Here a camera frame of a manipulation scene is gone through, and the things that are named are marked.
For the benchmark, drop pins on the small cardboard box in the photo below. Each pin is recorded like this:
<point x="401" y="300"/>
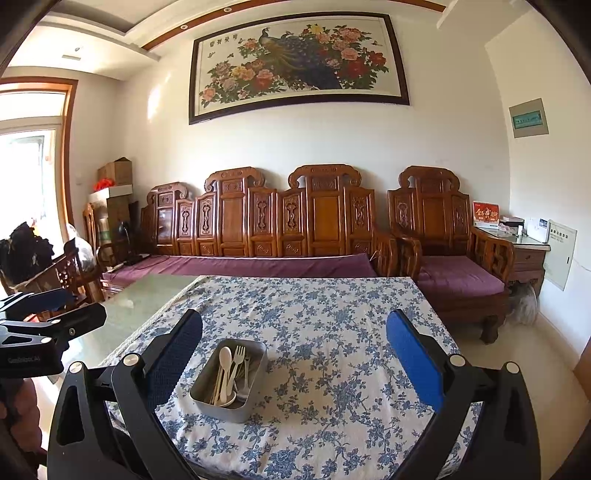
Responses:
<point x="116" y="171"/>

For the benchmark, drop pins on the grey metal rectangular container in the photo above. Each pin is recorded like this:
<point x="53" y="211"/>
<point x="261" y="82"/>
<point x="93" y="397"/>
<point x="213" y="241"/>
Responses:
<point x="255" y="383"/>

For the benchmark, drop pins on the dark wooden chair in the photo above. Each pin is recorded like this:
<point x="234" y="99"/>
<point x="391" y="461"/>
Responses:
<point x="69" y="272"/>

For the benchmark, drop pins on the carved wooden armchair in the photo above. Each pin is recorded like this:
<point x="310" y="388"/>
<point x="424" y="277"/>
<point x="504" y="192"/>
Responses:
<point x="431" y="207"/>

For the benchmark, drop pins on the red flower bunch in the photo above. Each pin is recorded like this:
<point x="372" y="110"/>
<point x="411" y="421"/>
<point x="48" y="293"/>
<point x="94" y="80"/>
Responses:
<point x="103" y="185"/>

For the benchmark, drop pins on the wooden side table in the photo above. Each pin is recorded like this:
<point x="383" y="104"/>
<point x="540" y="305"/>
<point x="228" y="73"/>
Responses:
<point x="526" y="263"/>

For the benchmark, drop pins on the person's left hand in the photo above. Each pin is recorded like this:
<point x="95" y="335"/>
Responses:
<point x="21" y="406"/>

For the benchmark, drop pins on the purple sofa cushion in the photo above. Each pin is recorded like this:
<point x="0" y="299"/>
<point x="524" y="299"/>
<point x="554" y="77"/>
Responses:
<point x="254" y="265"/>

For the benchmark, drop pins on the grey plastic floor bag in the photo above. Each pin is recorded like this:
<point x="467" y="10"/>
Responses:
<point x="524" y="304"/>

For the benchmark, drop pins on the grey wall electrical panel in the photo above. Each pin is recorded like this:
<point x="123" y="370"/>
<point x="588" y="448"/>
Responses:
<point x="528" y="117"/>

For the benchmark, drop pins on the tall-backed wooden chair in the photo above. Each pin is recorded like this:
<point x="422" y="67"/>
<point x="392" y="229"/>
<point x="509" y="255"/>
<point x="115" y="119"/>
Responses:
<point x="90" y="226"/>

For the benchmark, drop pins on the dark clothes pile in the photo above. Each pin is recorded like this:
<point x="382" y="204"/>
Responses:
<point x="25" y="254"/>

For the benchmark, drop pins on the clear plastic bag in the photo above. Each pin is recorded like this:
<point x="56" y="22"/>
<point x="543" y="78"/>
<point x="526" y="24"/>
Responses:
<point x="82" y="247"/>

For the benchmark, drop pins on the carved wooden sofa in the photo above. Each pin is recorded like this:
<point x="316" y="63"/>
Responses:
<point x="235" y="217"/>

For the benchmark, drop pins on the framed peacock flower painting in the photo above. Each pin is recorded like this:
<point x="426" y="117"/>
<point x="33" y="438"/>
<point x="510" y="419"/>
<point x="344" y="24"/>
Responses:
<point x="300" y="64"/>

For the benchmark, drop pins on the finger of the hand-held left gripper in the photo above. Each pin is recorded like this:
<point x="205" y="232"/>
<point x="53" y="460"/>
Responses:
<point x="57" y="298"/>
<point x="78" y="318"/>

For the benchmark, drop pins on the light bamboo chopstick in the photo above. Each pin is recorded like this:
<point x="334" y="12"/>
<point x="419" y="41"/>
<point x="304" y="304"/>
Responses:
<point x="213" y="395"/>

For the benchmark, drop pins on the purple armchair cushion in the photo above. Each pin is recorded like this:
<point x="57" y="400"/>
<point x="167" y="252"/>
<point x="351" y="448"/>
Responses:
<point x="457" y="274"/>

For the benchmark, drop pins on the white wall cabinet door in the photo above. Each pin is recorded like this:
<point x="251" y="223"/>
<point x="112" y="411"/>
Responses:
<point x="559" y="256"/>

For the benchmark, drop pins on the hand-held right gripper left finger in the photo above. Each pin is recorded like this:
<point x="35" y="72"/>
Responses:
<point x="178" y="355"/>

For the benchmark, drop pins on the black desk lamp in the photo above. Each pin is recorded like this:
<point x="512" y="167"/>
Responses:
<point x="123" y="235"/>

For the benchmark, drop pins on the flat white box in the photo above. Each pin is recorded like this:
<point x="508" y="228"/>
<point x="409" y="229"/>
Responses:
<point x="511" y="221"/>

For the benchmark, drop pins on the blue floral tablecloth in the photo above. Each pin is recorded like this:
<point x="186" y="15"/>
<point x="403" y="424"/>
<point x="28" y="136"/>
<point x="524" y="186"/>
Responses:
<point x="323" y="332"/>

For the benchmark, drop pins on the white plastic fork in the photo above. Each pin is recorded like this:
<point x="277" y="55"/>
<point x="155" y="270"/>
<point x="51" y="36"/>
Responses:
<point x="239" y="354"/>

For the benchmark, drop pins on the red desk calendar card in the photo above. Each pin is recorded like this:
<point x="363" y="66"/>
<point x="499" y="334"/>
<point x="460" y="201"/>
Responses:
<point x="485" y="214"/>

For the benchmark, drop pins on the brown wooden chopstick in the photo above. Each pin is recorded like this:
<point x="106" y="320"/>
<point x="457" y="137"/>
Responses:
<point x="218" y="390"/>

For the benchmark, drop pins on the wooden door frame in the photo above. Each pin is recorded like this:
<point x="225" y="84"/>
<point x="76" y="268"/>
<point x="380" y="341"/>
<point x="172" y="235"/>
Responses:
<point x="69" y="161"/>

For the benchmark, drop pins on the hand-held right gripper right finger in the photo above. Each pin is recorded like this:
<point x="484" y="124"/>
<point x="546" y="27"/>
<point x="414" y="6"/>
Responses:
<point x="415" y="364"/>

